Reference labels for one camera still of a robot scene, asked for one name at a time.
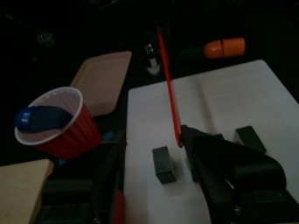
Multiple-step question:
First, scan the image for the white cutting board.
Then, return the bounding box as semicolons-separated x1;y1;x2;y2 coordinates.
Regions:
123;59;299;224

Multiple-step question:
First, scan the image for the tan plastic tray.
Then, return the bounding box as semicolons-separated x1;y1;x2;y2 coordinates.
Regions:
70;51;134;117

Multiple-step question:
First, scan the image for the dark green sushi slice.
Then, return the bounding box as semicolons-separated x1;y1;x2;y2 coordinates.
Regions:
233;125;269;155
151;145;178;185

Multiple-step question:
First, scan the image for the red wooden box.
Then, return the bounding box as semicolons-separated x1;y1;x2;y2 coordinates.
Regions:
0;158;55;224

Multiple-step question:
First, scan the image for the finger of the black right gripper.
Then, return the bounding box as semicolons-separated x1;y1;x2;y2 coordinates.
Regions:
181;124;299;224

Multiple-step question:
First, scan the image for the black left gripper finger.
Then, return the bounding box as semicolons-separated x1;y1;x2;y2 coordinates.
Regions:
91;129;127;224

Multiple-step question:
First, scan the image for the orange toy vegetable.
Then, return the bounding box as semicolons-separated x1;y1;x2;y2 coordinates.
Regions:
203;37;249;60

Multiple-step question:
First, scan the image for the red plastic cup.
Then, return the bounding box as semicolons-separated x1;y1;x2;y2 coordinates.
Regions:
14;86;105;162

